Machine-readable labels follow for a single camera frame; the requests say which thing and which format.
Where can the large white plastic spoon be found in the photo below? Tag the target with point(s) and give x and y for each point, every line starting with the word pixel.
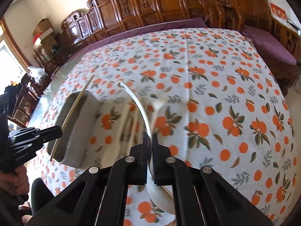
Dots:
pixel 160 195

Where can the orange patterned tablecloth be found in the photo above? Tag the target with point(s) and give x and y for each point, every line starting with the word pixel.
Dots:
pixel 223 107

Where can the dark wooden side chair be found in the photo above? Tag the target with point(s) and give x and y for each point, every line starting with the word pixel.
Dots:
pixel 26 97

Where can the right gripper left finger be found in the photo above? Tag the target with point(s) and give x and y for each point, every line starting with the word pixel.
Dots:
pixel 98 196

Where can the carved wooden armchair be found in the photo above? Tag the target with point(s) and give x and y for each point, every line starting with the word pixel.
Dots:
pixel 257 13

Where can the white plastic bag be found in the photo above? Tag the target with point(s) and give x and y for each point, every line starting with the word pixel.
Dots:
pixel 38 74

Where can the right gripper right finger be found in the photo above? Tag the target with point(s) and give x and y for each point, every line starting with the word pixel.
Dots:
pixel 202 196

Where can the left hand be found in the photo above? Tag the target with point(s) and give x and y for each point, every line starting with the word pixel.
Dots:
pixel 19 179

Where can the carved wooden sofa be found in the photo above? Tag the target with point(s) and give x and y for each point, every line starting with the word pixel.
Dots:
pixel 106 18

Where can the cardboard box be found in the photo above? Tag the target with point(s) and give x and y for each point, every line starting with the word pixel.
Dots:
pixel 42 27

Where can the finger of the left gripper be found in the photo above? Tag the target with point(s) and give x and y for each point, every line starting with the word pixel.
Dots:
pixel 48 131

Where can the light wooden chopstick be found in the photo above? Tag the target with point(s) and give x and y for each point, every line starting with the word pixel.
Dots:
pixel 69 116
pixel 133 129

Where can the purple sofa cushion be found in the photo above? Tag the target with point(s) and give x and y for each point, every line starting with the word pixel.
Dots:
pixel 182 24

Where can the purple armchair cushion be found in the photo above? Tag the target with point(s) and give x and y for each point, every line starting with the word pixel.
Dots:
pixel 267 45

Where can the red greeting card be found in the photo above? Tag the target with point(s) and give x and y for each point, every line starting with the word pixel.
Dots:
pixel 278 13

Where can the grey metal tray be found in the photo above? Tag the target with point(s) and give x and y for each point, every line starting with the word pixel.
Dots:
pixel 73 143

